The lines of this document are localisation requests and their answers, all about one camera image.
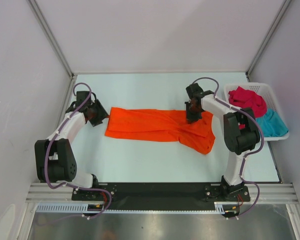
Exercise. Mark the orange t-shirt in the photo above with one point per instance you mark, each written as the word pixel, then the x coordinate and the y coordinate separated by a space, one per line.
pixel 162 126

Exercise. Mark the white plastic laundry basket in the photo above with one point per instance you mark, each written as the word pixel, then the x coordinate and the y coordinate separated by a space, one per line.
pixel 268 95

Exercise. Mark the red t-shirt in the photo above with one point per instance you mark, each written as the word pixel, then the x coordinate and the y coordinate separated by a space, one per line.
pixel 245 98

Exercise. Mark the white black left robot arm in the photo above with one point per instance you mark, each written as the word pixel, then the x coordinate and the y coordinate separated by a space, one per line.
pixel 55 161

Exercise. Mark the white slotted cable duct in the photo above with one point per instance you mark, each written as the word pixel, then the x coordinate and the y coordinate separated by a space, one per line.
pixel 95 208

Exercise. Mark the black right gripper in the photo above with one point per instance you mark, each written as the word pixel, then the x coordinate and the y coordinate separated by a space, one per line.
pixel 191 118

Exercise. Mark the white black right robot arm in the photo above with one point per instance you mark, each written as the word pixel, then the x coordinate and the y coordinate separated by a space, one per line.
pixel 240 134

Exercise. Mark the teal t-shirt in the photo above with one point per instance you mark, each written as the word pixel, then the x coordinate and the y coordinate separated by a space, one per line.
pixel 272 125

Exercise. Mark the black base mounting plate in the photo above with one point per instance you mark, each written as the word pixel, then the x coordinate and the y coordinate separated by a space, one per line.
pixel 169 194

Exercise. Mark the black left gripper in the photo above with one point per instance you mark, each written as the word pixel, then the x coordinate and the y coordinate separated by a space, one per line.
pixel 102 114

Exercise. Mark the aluminium frame rail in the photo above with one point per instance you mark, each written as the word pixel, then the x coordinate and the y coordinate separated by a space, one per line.
pixel 263 193

